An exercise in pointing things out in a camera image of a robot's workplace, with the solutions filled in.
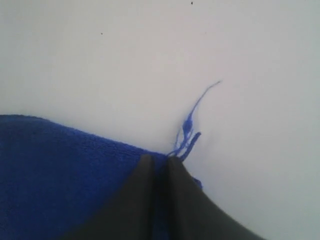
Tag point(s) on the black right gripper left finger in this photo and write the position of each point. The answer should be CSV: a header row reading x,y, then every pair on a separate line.
x,y
129,214

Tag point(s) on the blue microfibre towel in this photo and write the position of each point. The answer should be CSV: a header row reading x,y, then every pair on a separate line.
x,y
53,178

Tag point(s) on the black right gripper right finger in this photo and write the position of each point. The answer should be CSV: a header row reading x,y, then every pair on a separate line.
x,y
192,215

